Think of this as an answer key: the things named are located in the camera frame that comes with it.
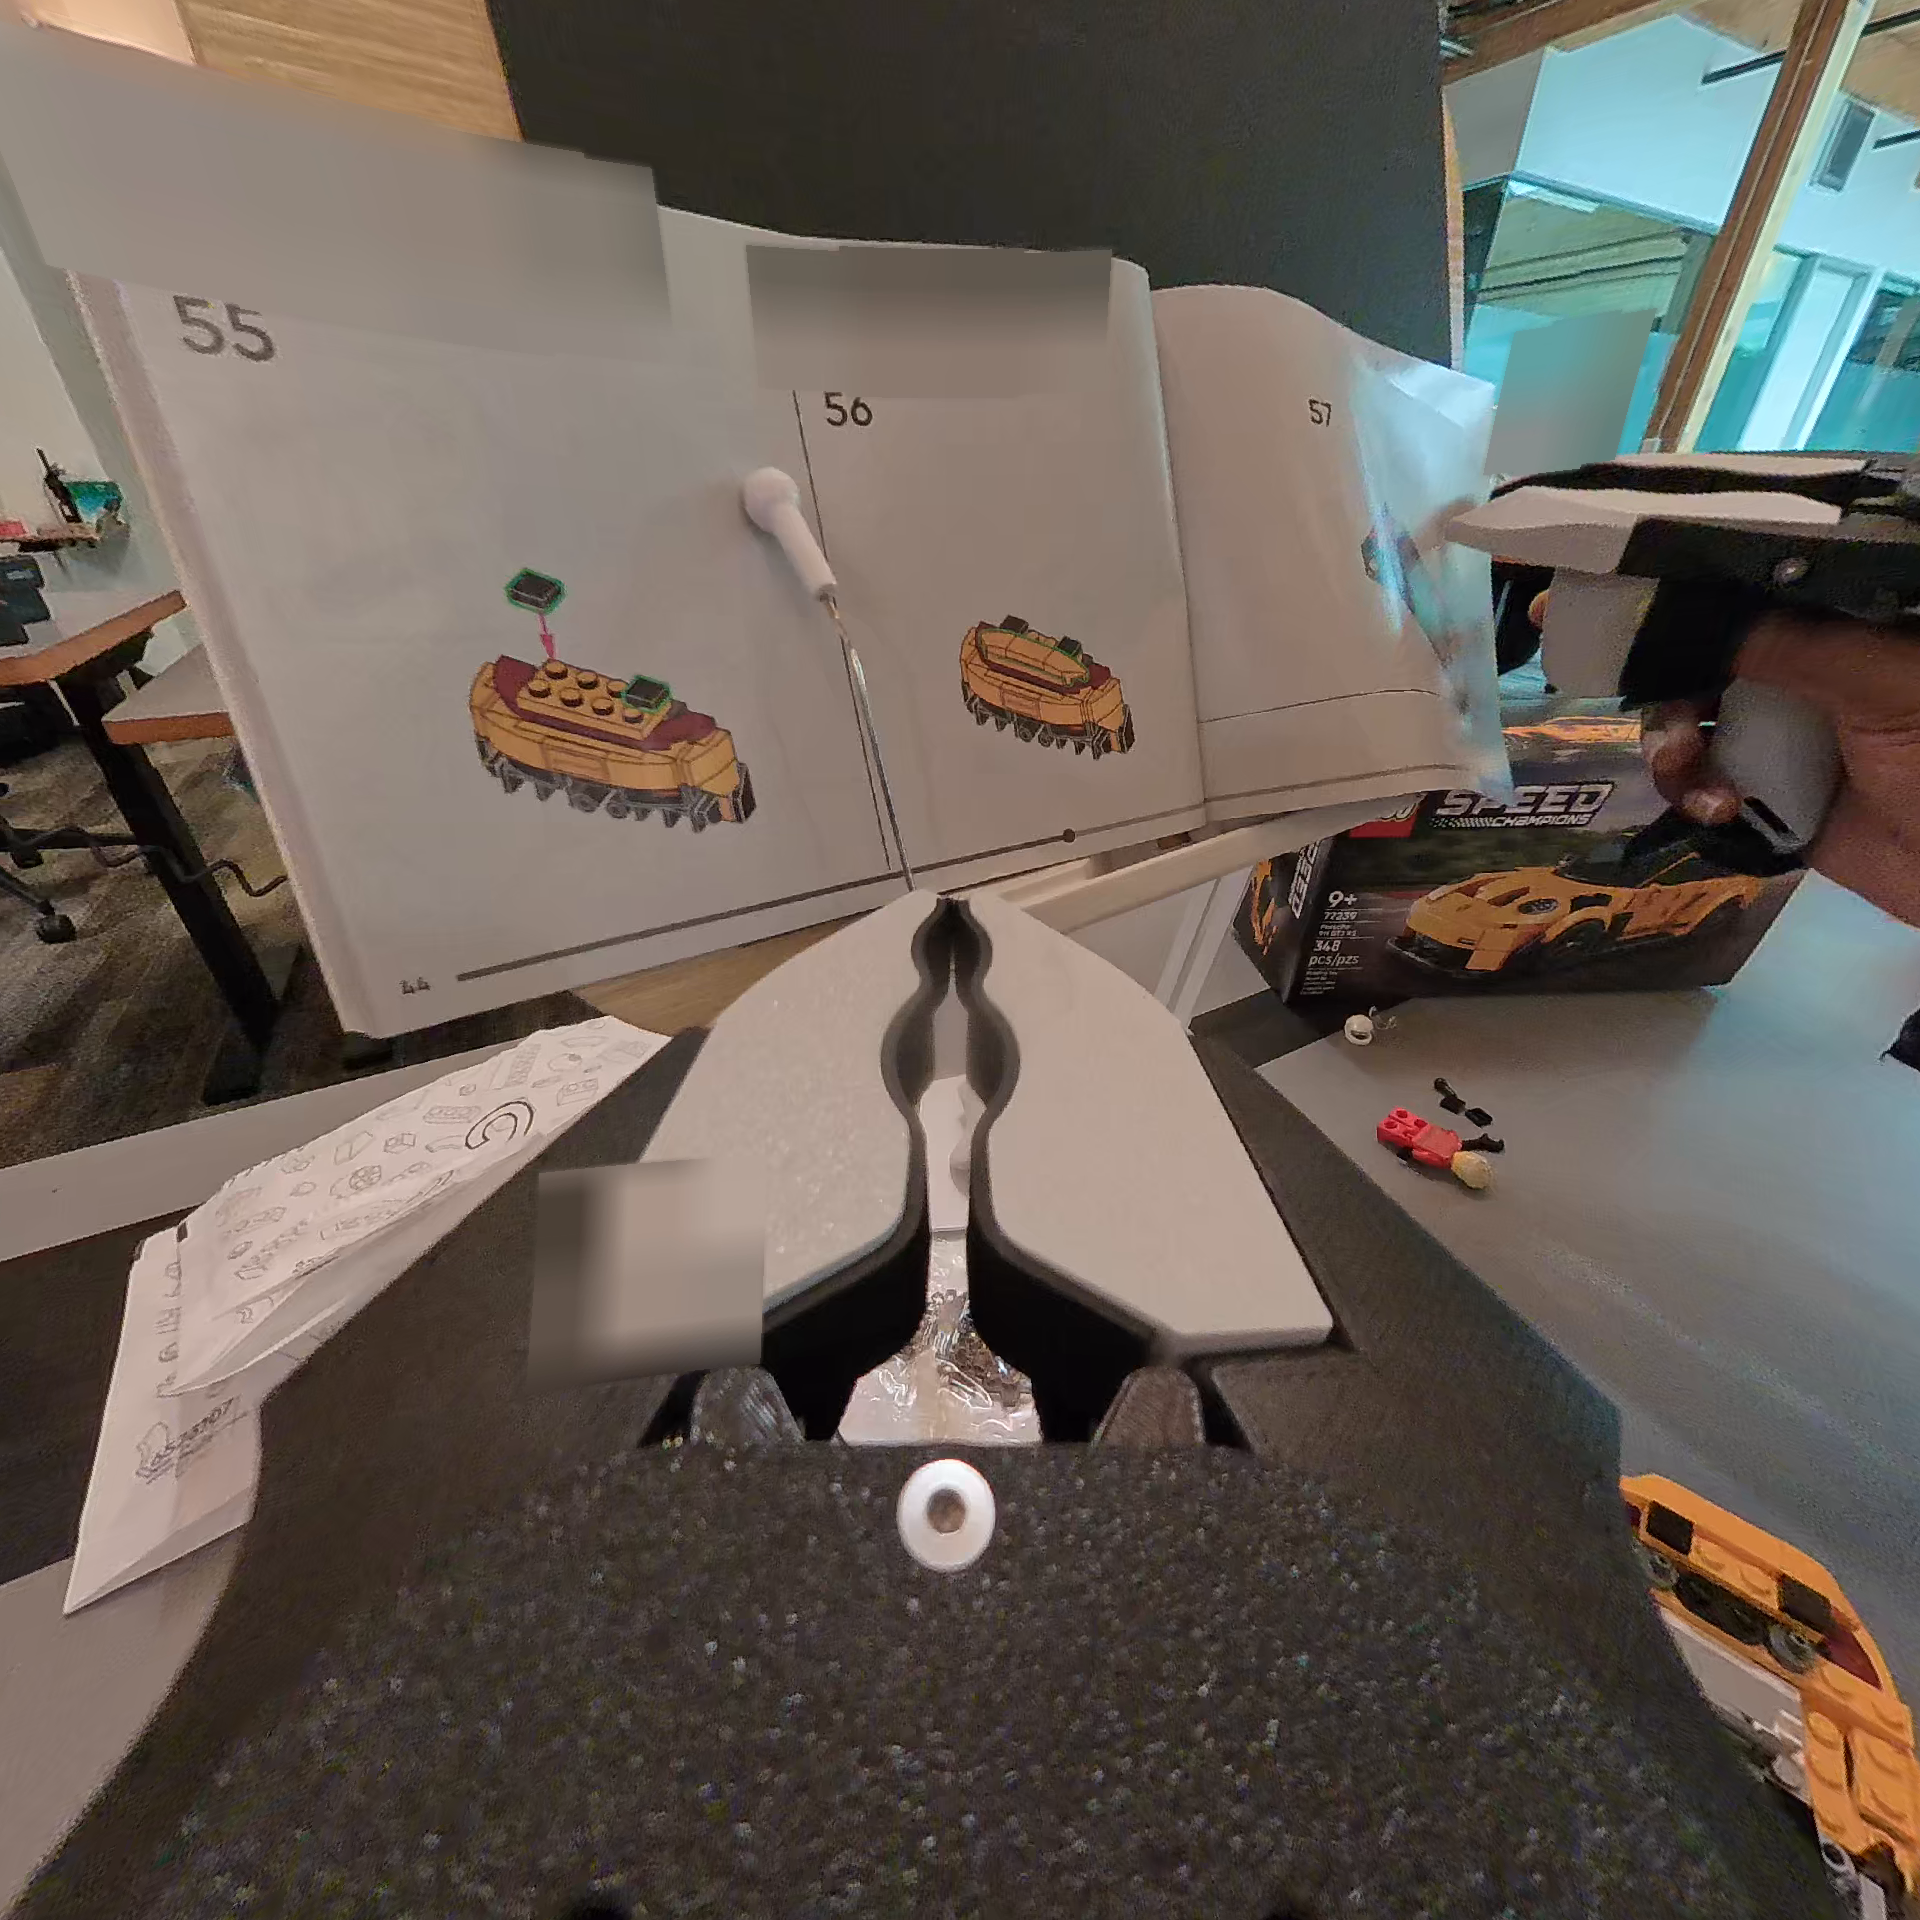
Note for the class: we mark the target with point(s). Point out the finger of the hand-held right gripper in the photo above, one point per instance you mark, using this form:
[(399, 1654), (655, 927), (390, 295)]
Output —
[(1785, 473), (1546, 525)]

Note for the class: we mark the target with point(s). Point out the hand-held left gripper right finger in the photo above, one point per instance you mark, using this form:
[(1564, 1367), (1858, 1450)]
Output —
[(1141, 1185)]

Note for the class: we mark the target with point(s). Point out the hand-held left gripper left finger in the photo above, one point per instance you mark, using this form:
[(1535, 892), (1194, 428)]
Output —
[(809, 1081)]

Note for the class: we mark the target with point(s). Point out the lego instruction booklet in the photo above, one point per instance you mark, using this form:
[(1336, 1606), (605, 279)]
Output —
[(452, 525)]

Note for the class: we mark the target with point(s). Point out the orange and black lego car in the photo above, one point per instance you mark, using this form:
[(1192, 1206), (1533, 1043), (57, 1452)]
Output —
[(1725, 1561)]

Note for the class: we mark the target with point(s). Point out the small white round lego piece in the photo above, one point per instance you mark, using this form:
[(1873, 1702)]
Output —
[(1359, 1030)]

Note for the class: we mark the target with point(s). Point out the red lego minifigure parts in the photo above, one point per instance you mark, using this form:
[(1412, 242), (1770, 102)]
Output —
[(1417, 1137)]

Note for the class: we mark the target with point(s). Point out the lego set box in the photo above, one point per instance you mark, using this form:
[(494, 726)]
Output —
[(1501, 932)]

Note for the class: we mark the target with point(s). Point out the person's right hand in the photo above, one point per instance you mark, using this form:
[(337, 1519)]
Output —
[(1882, 750)]

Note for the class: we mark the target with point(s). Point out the clear plastic parts bag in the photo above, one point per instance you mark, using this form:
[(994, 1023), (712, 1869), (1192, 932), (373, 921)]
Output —
[(937, 1349)]

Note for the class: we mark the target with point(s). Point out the white book stand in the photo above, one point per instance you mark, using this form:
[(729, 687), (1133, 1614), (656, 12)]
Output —
[(773, 500)]

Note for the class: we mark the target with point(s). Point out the black backdrop panel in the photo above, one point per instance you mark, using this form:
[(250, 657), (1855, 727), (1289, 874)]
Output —
[(974, 121)]

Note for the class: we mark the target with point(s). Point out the black office chair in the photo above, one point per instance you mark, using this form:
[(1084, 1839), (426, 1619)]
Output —
[(31, 857)]

